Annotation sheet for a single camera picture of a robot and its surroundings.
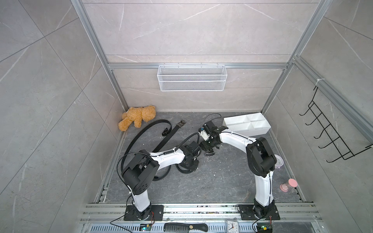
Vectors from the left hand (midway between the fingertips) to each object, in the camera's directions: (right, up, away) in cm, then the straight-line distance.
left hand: (195, 165), depth 90 cm
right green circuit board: (+34, -26, -18) cm, 47 cm away
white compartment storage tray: (+42, +25, +15) cm, 51 cm away
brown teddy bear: (-43, +32, +17) cm, 56 cm away
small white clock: (+17, -23, -21) cm, 36 cm away
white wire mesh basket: (-4, +58, +11) cm, 60 cm away
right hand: (+9, +11, +7) cm, 16 cm away
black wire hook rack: (+61, +14, -31) cm, 70 cm away
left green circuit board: (-26, -26, -19) cm, 41 cm away
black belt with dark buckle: (-22, +19, +14) cm, 32 cm away
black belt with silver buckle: (-2, -1, -6) cm, 7 cm away
